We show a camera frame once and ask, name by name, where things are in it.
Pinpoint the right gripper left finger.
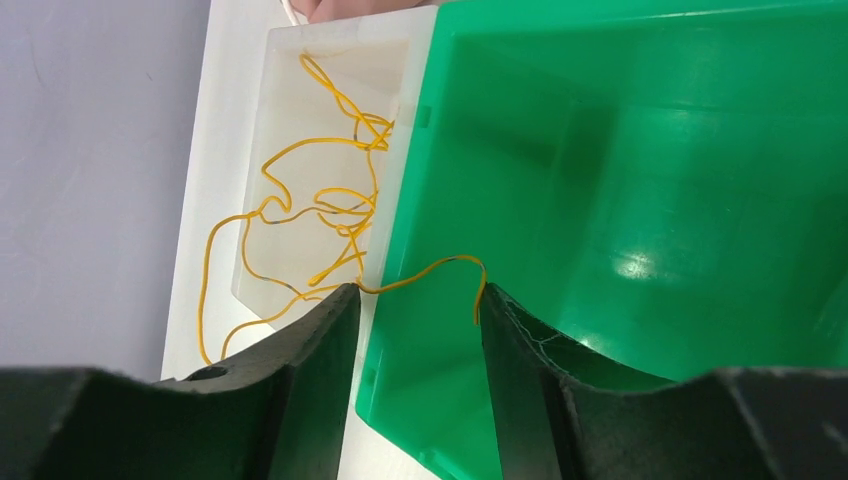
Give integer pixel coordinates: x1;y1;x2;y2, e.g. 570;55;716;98
1;284;361;479

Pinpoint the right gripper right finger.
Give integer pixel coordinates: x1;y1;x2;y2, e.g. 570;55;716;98
480;284;847;479

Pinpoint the clear plastic bin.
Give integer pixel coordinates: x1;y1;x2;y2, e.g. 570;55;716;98
232;6;437;329

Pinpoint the green plastic bin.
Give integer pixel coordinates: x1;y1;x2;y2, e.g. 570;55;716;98
356;1;847;479

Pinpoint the yellow wires bundle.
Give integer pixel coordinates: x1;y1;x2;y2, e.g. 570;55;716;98
197;51;489;367

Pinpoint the pink crumpled garment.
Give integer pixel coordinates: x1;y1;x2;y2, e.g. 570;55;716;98
290;0;426;23

